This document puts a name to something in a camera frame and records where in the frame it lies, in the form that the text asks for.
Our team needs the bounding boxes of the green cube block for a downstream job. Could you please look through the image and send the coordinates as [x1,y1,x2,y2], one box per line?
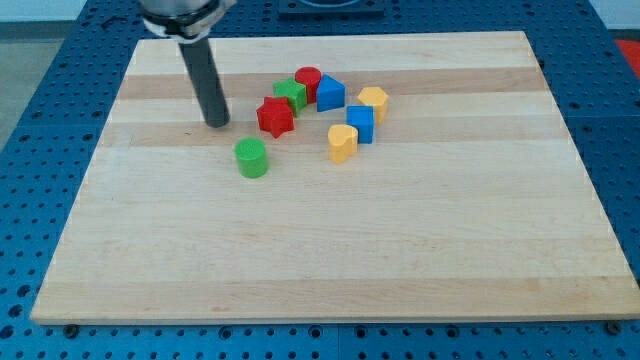
[273,77,307,117]

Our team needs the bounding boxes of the red star block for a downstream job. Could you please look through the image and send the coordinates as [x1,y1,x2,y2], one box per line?
[256,97,295,138]

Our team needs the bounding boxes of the dark blue base plate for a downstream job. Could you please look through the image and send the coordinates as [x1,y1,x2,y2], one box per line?
[276,0,386,18]

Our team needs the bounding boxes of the blue triangle block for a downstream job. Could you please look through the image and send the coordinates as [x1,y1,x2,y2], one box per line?
[316,74,346,112]

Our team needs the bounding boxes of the light wooden board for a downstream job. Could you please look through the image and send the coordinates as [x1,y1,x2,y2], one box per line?
[31,31,639,325]

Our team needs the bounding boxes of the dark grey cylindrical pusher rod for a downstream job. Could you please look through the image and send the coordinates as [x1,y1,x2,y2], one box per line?
[179,38,230,128]

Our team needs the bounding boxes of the blue cube block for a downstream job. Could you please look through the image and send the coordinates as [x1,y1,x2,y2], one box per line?
[346,105,375,144]

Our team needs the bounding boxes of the yellow heart block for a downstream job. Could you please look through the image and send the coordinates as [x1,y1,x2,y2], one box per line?
[327,124,358,164]

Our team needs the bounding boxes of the green cylinder block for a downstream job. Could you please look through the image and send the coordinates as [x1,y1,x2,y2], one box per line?
[234,137,269,178]

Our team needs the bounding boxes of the yellow hexagon block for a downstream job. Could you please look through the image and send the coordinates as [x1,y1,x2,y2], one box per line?
[357,87,389,124]

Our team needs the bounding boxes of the red cylinder block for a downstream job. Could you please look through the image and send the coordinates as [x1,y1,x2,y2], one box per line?
[294,66,322,104]

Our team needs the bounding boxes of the red object at edge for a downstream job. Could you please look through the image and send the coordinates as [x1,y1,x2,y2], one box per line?
[615,39,640,78]

